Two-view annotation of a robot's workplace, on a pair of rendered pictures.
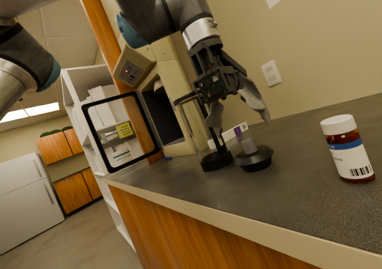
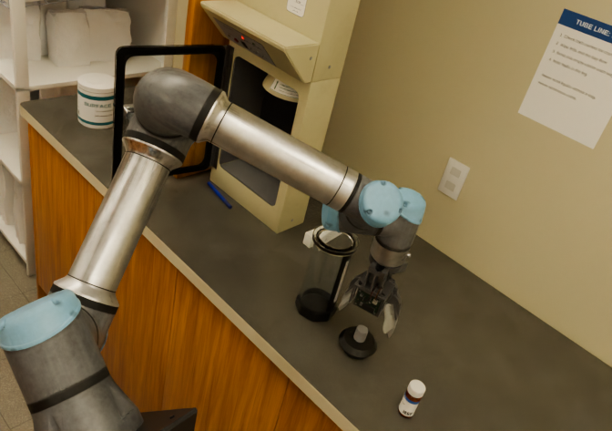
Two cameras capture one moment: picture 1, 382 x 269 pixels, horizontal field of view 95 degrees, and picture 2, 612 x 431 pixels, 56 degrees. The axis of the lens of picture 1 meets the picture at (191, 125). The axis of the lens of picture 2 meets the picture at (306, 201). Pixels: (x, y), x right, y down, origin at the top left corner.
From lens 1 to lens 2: 103 cm
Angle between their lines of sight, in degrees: 34
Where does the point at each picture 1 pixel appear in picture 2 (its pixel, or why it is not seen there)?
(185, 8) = (394, 238)
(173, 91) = (304, 137)
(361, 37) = (551, 244)
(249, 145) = (361, 337)
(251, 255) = (313, 413)
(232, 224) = (321, 401)
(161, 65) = (313, 90)
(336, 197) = (387, 419)
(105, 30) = not seen: outside the picture
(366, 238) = not seen: outside the picture
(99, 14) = not seen: outside the picture
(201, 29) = (393, 260)
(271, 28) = (499, 134)
